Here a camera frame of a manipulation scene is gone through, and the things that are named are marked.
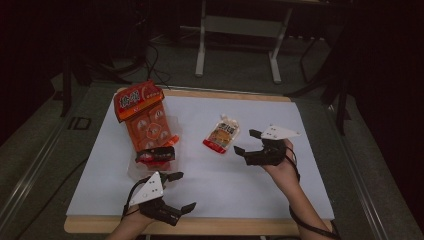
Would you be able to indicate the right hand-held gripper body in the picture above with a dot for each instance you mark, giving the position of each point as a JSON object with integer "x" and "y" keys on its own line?
{"x": 270, "y": 155}

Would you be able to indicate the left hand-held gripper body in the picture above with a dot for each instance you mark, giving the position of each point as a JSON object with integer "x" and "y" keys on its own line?
{"x": 148, "y": 191}

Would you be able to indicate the clear plastic container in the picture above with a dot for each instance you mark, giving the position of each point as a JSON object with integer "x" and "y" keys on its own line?
{"x": 150, "y": 173}

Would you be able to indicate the small white and red packet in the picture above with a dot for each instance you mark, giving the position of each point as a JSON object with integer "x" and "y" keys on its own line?
{"x": 221, "y": 135}

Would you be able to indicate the red and black snack packet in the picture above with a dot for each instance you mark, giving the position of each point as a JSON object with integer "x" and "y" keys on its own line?
{"x": 155, "y": 154}

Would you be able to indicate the large orange snack packet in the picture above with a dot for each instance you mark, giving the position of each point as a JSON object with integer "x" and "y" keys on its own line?
{"x": 136, "y": 100}

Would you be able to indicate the person's right hand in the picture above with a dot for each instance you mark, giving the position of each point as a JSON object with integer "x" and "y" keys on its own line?
{"x": 286, "y": 173}

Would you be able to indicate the person's left hand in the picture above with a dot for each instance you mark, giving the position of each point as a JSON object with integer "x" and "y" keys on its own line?
{"x": 136, "y": 218}

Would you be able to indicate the black stand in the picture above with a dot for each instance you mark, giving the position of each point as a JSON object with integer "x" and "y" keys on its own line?
{"x": 340, "y": 110}
{"x": 66, "y": 86}

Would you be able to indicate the white metal desk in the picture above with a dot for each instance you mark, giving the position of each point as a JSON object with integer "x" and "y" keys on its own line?
{"x": 243, "y": 26}

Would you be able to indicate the metal floor rail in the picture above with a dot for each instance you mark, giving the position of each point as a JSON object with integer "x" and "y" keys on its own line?
{"x": 358, "y": 173}
{"x": 30, "y": 173}

